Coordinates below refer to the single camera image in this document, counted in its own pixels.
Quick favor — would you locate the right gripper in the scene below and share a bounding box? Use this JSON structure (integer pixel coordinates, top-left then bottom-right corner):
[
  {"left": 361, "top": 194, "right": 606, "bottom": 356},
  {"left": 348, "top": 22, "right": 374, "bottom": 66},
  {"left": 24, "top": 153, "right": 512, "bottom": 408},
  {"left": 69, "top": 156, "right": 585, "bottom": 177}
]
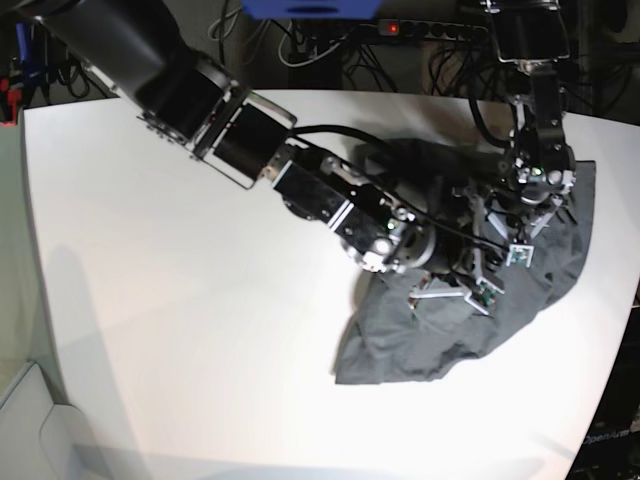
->
[{"left": 407, "top": 185, "right": 505, "bottom": 316}]

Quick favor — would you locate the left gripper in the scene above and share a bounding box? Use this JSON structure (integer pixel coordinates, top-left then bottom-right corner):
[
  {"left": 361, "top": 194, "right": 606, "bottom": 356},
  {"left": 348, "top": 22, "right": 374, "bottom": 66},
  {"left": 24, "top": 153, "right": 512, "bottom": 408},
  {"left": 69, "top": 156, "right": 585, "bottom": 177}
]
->
[{"left": 484, "top": 192, "right": 570, "bottom": 250}]

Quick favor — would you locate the grey t-shirt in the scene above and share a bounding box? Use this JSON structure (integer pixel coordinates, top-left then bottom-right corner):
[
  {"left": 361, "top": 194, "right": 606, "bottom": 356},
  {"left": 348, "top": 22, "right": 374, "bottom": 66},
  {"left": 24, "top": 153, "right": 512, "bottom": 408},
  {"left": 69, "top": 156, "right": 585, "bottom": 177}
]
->
[{"left": 335, "top": 161, "right": 596, "bottom": 385}]

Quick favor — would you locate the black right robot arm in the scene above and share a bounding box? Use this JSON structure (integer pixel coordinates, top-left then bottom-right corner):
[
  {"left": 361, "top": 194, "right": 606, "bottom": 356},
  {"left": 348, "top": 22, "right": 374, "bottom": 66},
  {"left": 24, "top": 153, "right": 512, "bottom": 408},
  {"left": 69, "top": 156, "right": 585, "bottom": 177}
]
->
[{"left": 1, "top": 1, "right": 505, "bottom": 314}]

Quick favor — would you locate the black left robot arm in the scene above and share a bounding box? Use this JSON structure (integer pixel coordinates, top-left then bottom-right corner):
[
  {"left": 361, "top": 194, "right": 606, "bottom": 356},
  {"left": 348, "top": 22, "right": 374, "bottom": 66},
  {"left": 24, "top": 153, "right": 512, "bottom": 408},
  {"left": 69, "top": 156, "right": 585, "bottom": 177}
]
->
[{"left": 482, "top": 1, "right": 577, "bottom": 250}]

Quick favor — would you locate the black power strip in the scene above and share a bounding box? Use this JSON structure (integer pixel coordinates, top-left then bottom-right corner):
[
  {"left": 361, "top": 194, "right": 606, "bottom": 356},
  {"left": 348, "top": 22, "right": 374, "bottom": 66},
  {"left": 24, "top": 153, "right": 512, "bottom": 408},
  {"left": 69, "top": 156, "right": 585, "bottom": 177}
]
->
[{"left": 377, "top": 19, "right": 488, "bottom": 42}]

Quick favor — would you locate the blue box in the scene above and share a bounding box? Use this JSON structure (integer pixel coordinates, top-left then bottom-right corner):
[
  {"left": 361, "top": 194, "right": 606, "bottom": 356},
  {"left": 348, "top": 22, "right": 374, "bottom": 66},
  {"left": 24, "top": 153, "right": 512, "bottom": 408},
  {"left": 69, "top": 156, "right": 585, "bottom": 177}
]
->
[{"left": 242, "top": 0, "right": 382, "bottom": 20}]

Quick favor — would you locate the blue tool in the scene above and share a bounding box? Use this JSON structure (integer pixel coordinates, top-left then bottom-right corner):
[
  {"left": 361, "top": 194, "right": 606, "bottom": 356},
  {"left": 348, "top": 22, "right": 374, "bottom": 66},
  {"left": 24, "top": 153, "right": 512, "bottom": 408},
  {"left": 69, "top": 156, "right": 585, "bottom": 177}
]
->
[{"left": 15, "top": 22, "right": 42, "bottom": 86}]

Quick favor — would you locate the red clamp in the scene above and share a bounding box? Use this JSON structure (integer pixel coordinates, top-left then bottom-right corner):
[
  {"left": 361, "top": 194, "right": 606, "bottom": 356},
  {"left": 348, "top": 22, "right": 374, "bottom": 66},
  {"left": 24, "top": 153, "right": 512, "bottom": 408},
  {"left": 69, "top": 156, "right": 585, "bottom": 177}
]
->
[{"left": 1, "top": 77, "right": 22, "bottom": 127}]

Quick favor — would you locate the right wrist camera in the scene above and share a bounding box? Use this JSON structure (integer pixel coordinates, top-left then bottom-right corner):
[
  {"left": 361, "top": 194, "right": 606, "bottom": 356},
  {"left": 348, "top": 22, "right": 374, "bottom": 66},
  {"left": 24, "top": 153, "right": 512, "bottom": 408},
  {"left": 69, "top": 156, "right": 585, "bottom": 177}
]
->
[{"left": 477, "top": 279, "right": 505, "bottom": 314}]

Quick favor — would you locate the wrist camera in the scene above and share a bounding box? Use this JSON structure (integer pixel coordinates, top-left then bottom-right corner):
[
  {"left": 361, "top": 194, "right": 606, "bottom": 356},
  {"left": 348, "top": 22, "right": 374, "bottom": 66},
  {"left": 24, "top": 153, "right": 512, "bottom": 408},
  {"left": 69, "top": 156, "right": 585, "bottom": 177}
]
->
[
  {"left": 506, "top": 243, "right": 535, "bottom": 268},
  {"left": 477, "top": 279, "right": 505, "bottom": 314}
]

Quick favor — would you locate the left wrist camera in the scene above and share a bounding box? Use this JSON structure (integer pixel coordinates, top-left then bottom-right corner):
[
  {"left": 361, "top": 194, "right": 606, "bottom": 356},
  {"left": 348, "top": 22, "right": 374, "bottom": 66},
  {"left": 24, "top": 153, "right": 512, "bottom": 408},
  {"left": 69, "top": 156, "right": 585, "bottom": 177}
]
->
[{"left": 506, "top": 243, "right": 535, "bottom": 268}]

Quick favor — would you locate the white cable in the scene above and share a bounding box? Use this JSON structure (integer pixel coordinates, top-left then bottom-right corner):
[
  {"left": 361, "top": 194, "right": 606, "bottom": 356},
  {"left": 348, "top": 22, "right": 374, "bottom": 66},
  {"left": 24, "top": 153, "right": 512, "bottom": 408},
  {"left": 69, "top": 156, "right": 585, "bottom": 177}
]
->
[{"left": 277, "top": 29, "right": 343, "bottom": 68}]

